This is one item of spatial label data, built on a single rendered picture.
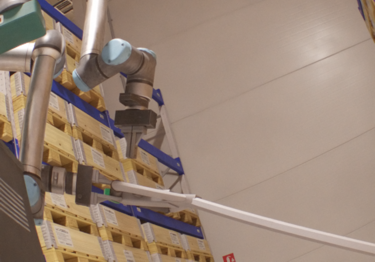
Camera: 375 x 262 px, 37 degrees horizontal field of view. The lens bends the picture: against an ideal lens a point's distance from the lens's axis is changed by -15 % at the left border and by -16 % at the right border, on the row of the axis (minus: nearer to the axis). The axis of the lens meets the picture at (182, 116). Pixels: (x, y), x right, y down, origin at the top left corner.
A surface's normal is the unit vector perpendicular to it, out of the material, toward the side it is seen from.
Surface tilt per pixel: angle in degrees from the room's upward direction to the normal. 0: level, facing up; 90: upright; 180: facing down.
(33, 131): 93
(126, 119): 90
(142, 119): 90
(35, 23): 180
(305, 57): 90
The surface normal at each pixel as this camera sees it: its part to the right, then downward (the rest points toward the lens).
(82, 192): 0.13, -0.26
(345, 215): -0.37, -0.29
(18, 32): 0.26, 0.88
